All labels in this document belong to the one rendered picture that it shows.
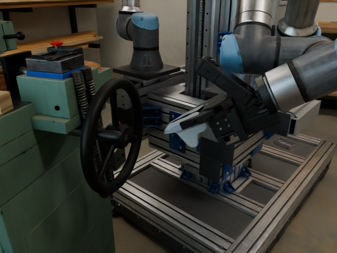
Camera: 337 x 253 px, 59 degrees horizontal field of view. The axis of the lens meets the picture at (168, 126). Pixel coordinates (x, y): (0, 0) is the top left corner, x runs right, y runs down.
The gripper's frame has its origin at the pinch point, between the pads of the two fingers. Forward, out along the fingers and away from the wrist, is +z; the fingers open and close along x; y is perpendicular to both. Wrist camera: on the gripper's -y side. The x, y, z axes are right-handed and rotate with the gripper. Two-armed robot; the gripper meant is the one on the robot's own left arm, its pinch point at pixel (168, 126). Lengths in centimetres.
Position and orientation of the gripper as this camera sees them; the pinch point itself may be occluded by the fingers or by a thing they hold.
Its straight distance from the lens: 58.9
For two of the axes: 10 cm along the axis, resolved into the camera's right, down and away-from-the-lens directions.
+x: 2.6, -3.7, 8.9
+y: 4.8, 8.5, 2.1
